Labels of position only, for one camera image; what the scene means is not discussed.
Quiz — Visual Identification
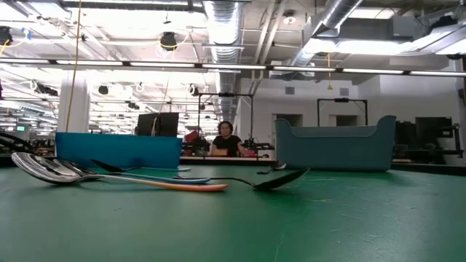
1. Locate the black monitor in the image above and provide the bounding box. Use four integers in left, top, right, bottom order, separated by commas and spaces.
136, 112, 181, 138

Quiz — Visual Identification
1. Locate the wooden table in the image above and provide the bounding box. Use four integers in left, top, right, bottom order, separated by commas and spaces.
181, 155, 277, 163

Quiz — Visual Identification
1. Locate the black equipment desk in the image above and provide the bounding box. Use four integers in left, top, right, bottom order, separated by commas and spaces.
392, 116, 465, 164

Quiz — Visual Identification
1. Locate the person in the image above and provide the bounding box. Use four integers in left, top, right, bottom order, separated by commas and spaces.
210, 120, 252, 158

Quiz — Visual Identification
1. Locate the orange handled steel spoon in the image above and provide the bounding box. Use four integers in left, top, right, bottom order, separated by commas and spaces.
10, 151, 229, 193

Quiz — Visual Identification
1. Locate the blue rectangular plastic bin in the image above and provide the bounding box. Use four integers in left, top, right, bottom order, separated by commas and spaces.
55, 132, 183, 169

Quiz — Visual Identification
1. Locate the black metal frame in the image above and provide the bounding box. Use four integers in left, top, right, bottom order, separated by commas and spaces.
197, 92, 255, 157
316, 97, 368, 127

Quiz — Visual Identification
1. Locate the silver ventilation duct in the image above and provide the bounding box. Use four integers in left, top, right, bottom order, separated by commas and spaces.
203, 0, 243, 124
280, 0, 365, 79

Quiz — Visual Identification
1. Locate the horizontal light bar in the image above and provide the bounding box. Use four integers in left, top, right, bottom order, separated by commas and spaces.
0, 57, 466, 78

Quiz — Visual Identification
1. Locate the grey-blue bin with handles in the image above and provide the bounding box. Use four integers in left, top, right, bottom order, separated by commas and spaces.
273, 114, 398, 173

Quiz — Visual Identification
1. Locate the yellow cable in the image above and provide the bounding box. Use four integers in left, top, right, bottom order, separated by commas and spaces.
64, 0, 83, 134

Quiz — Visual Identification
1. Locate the black ceiling lamp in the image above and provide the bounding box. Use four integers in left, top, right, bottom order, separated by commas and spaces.
159, 31, 178, 51

